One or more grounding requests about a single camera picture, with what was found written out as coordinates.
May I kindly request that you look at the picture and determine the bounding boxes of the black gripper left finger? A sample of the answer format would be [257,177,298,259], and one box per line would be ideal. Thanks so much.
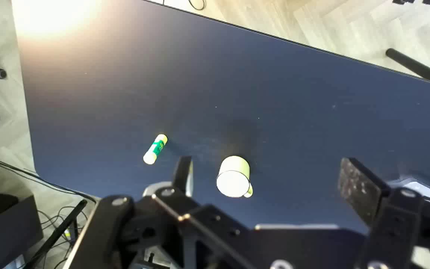
[171,155,195,198]

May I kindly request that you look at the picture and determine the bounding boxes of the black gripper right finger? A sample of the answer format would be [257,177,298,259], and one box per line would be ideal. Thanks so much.
[337,156,392,235]

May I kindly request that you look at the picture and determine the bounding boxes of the yellow mug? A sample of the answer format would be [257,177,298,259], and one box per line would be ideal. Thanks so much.
[215,153,255,200]

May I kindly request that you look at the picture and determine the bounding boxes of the black tripod pole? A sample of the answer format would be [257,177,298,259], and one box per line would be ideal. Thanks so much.
[383,46,430,89]

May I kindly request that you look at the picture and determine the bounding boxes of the black box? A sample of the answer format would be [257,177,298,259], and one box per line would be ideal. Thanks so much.
[0,185,45,269]

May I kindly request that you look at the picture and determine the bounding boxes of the black floor cables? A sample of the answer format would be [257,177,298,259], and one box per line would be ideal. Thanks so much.
[34,197,92,252]

